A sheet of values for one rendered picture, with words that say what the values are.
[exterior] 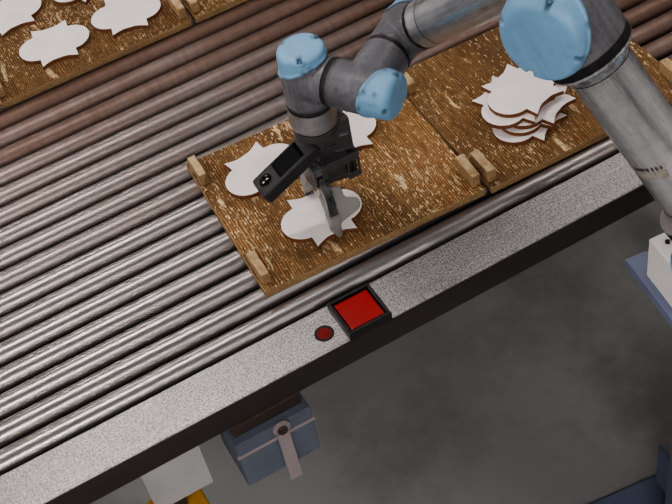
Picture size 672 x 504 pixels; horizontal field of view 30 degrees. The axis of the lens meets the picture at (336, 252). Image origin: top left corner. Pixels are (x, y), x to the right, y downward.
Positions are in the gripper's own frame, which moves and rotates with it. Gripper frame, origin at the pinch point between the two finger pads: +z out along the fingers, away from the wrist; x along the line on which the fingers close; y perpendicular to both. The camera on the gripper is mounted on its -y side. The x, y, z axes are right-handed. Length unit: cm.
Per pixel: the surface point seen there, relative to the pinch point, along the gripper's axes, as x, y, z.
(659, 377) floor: -5, 71, 94
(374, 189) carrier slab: 0.8, 10.5, 0.6
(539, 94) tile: 0.2, 43.0, -4.4
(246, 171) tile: 16.5, -6.5, -0.3
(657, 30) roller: 9, 74, 3
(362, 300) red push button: -19.1, -2.2, 1.4
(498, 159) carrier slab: -5.0, 31.4, 0.5
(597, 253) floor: 34, 80, 94
